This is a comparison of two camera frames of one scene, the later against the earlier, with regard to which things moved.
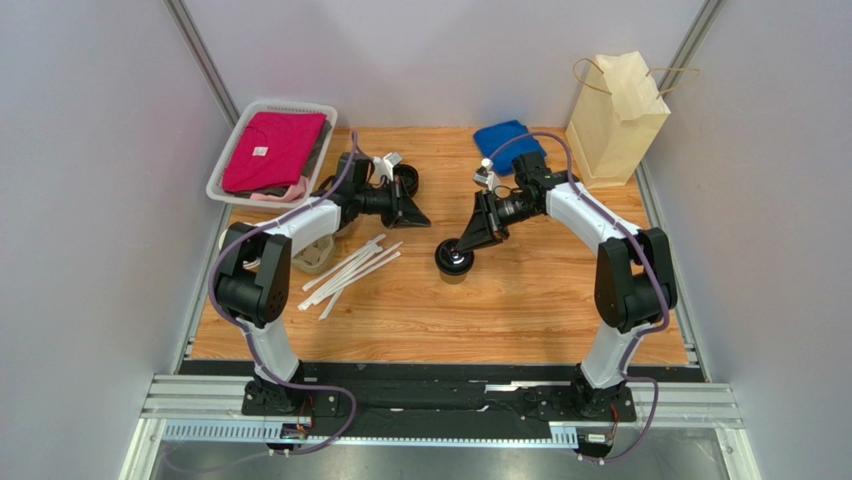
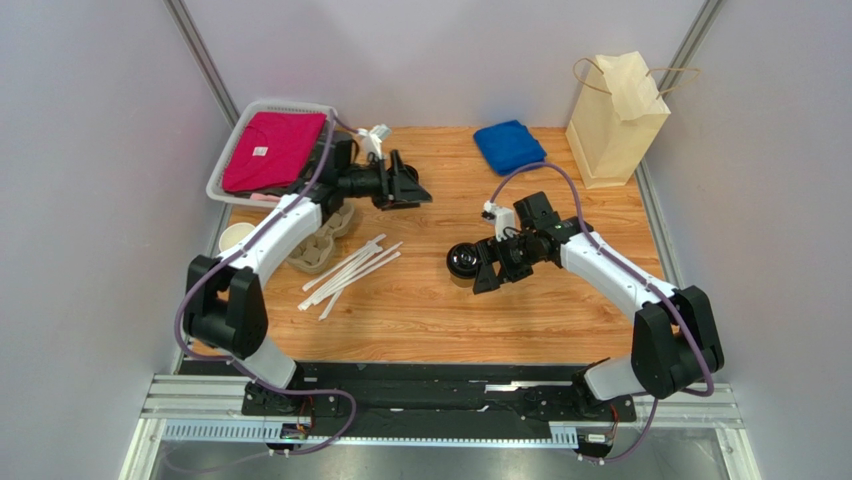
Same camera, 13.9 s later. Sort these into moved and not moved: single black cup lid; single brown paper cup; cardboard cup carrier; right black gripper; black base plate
Moved: right black gripper; single black cup lid; single brown paper cup
Not moved: black base plate; cardboard cup carrier
